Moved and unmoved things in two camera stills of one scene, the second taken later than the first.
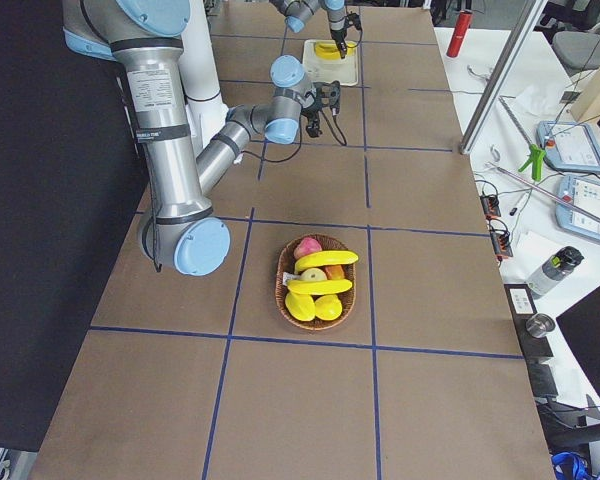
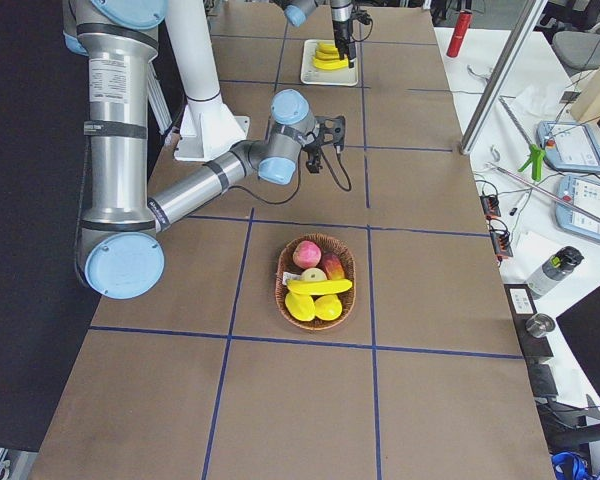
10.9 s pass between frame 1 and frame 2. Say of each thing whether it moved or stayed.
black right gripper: moved
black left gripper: stayed
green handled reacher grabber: stayed
